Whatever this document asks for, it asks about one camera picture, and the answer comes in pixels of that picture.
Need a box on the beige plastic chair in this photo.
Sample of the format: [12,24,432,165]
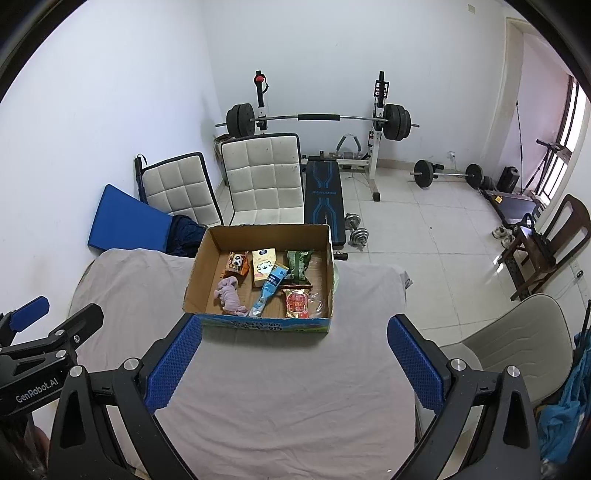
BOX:
[436,294,579,418]

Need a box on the red snack packet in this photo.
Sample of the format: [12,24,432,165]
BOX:
[281,286,313,319]

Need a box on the orange panda snack packet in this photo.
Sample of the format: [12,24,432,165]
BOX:
[225,251,250,278]

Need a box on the window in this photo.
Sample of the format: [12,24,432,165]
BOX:
[549,76,588,197]

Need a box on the small white padded chair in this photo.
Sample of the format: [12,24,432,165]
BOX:
[141,152,223,228]

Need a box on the grey curved exercise handle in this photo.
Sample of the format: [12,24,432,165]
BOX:
[335,134,366,156]

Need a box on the large white padded chair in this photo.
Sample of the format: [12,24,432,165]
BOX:
[220,133,305,227]

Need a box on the blue jacket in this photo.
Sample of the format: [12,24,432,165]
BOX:
[538,332,591,463]

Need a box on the green snack packet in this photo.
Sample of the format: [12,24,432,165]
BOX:
[283,249,315,285]

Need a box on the dark blue cloth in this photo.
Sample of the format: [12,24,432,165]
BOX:
[165,215,209,258]

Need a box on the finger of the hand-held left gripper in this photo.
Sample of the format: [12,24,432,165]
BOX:
[0,296,51,346]
[46,304,105,366]

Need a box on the purple cloth toy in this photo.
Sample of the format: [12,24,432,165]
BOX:
[215,277,248,316]

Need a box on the white barbell rack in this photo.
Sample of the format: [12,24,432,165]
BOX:
[253,71,393,202]

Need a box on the blue foam mat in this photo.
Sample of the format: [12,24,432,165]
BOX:
[88,184,175,254]

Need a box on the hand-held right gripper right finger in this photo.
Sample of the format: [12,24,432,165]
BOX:
[387,314,542,480]

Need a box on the blue white long packet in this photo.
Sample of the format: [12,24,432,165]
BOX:
[249,263,291,319]

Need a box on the long barbell with black plates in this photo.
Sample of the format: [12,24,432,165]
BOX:
[215,103,421,142]

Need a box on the yellow tissue pack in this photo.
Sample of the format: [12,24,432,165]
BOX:
[252,248,278,288]

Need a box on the treadmill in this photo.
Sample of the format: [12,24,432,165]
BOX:
[479,138,573,228]

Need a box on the dark wooden chair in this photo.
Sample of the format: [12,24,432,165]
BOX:
[496,194,591,302]

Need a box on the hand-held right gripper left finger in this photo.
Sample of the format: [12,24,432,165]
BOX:
[47,315,204,480]

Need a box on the black bag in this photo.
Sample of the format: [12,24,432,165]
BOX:
[521,213,557,265]

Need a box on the short barbell with black plates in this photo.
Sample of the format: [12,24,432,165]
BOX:
[410,159,484,190]

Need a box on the cardboard box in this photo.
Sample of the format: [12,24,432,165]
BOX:
[183,224,334,334]

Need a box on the black speaker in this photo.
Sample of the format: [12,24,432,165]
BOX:
[496,166,521,194]

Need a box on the black blue rolled stick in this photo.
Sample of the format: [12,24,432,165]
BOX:
[133,155,149,205]

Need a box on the black blue weight bench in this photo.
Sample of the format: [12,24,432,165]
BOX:
[302,157,349,261]

